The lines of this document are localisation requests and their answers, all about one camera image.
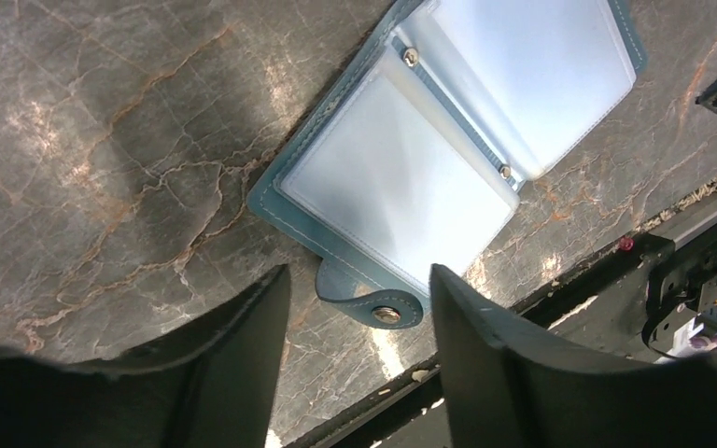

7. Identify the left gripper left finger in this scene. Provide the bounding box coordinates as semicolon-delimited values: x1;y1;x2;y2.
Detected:
0;265;291;447

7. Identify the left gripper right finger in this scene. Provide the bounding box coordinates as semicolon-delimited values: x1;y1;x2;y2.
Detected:
429;264;717;447

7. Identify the blue card holder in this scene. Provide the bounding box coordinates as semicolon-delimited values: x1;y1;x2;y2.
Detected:
247;1;647;329

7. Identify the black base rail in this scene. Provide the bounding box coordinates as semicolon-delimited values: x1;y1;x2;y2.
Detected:
298;195;717;447

